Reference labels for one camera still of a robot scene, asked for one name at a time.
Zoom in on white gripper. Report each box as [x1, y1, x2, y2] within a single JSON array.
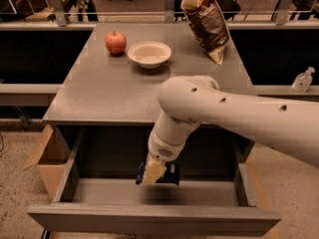
[[143, 130, 184, 184]]

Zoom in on blue rxbar blueberry bar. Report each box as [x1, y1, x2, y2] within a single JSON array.
[[136, 162, 179, 185]]

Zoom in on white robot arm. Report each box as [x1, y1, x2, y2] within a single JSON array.
[[142, 76, 319, 184]]

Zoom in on open grey top drawer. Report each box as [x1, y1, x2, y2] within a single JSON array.
[[28, 126, 280, 237]]

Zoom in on grey cabinet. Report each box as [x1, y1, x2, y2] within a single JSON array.
[[44, 23, 255, 178]]

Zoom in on cardboard box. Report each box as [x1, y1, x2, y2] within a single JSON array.
[[23, 124, 71, 199]]

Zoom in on white paper bowl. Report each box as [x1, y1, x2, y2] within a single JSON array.
[[128, 41, 171, 69]]

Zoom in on red apple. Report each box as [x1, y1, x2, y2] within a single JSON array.
[[105, 31, 127, 55]]

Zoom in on brown chip bag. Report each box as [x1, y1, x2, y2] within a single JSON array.
[[180, 0, 230, 65]]

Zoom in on hand sanitizer bottle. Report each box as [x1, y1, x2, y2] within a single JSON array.
[[291, 67, 315, 93]]

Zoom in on metal railing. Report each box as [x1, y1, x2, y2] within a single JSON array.
[[0, 0, 319, 31]]

